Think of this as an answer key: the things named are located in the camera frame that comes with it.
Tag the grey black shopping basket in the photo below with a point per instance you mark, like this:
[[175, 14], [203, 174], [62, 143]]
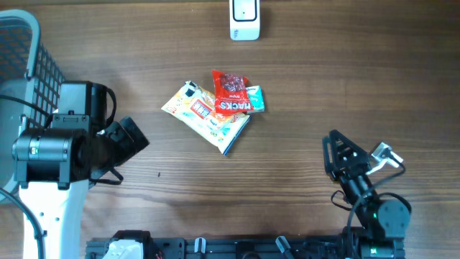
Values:
[[28, 73]]

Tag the red candy bag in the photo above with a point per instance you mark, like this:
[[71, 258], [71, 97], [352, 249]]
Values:
[[230, 93]]

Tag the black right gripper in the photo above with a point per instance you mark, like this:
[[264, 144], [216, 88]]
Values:
[[359, 159]]

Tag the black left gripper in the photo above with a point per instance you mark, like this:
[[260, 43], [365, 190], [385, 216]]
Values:
[[128, 147]]

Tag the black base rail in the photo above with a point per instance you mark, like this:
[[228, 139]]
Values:
[[140, 244]]

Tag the teal tissue pack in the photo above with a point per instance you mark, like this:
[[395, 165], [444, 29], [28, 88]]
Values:
[[255, 96]]

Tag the yellow wet wipes pack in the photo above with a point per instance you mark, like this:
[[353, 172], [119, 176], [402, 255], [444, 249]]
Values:
[[194, 106]]

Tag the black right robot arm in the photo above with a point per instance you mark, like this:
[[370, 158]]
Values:
[[376, 223]]

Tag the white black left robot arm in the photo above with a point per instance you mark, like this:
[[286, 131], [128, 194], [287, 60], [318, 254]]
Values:
[[79, 146]]

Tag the white barcode scanner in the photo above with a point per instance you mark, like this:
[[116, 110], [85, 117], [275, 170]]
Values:
[[244, 20]]

